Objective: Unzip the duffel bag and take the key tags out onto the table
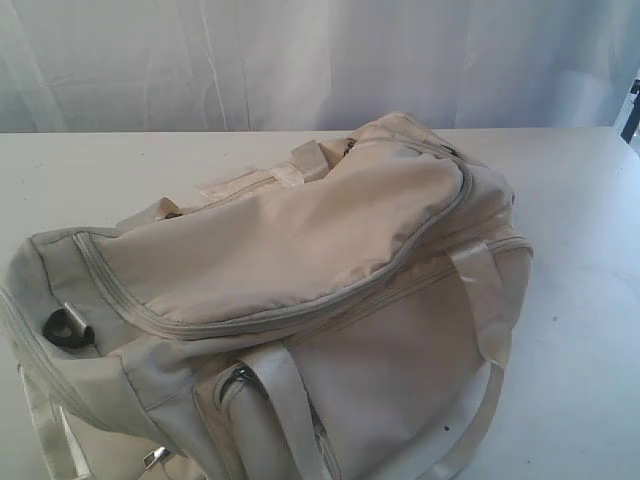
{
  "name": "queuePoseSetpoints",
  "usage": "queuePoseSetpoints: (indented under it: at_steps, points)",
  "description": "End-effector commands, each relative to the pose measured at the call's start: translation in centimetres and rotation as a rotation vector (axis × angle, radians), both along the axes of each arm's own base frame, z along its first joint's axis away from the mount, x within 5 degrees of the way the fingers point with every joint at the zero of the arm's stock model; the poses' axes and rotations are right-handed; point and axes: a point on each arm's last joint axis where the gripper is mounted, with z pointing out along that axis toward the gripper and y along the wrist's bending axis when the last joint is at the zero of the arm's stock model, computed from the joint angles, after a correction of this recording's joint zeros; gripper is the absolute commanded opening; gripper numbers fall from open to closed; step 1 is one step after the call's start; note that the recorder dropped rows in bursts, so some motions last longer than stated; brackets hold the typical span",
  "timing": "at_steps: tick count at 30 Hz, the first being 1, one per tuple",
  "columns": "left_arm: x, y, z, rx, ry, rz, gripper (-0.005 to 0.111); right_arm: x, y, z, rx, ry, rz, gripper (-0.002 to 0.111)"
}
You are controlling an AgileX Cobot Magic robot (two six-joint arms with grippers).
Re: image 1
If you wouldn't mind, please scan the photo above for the beige duffel bag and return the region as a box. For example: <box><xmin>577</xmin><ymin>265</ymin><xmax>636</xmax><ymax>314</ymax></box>
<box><xmin>1</xmin><ymin>113</ymin><xmax>533</xmax><ymax>479</ymax></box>

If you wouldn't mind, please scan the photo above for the white backdrop curtain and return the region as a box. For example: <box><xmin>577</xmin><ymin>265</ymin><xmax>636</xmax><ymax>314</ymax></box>
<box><xmin>1</xmin><ymin>1</ymin><xmax>639</xmax><ymax>132</ymax></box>

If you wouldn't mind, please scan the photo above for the dark stand at right edge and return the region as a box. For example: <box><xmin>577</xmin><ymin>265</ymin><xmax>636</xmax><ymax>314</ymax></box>
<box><xmin>620</xmin><ymin>78</ymin><xmax>640</xmax><ymax>144</ymax></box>

